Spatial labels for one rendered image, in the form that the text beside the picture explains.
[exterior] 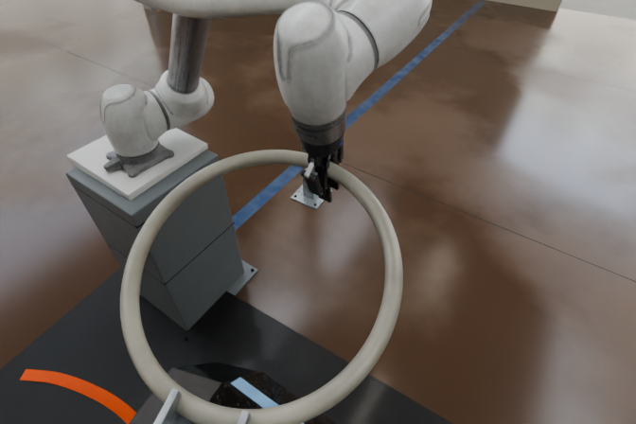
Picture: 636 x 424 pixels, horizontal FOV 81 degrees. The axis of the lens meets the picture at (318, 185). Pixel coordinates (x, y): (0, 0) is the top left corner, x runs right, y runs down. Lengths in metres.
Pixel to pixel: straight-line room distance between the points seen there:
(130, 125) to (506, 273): 1.93
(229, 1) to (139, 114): 0.74
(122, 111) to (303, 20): 0.98
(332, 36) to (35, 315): 2.12
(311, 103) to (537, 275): 1.99
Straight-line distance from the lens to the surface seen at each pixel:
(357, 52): 0.53
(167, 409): 0.65
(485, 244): 2.38
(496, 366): 1.99
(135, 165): 1.49
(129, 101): 1.38
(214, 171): 0.78
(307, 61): 0.48
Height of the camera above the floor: 1.69
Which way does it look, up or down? 42 degrees down
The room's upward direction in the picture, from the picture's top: straight up
